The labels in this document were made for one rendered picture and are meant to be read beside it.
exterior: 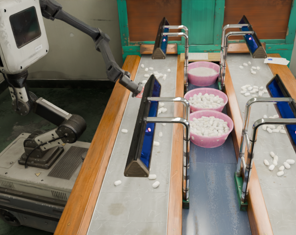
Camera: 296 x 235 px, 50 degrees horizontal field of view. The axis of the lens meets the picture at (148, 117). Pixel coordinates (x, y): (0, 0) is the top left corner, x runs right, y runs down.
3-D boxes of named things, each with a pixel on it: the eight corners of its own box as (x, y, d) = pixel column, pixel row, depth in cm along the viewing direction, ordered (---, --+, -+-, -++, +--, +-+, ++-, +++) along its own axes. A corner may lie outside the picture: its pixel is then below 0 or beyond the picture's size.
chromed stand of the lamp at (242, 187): (239, 210, 134) (253, 122, 110) (234, 177, 151) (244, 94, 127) (286, 213, 132) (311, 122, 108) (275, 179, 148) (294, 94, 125)
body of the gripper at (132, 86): (142, 83, 190) (132, 75, 188) (140, 91, 181) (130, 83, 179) (136, 90, 193) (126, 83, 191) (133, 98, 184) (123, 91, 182)
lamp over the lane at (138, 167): (123, 177, 102) (121, 160, 98) (144, 87, 154) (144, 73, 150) (148, 178, 101) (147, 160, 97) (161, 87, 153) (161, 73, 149)
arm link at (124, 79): (116, 82, 182) (122, 75, 180) (117, 79, 188) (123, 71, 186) (126, 89, 184) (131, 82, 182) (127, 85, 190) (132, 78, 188)
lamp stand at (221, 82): (219, 98, 215) (224, 32, 191) (217, 84, 232) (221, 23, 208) (248, 98, 213) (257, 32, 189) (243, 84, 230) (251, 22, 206)
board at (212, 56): (180, 61, 248) (180, 60, 248) (180, 54, 261) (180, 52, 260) (223, 61, 244) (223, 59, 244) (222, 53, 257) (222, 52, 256)
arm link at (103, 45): (93, 44, 211) (102, 31, 208) (100, 48, 215) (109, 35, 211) (105, 80, 181) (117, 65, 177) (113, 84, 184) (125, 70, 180)
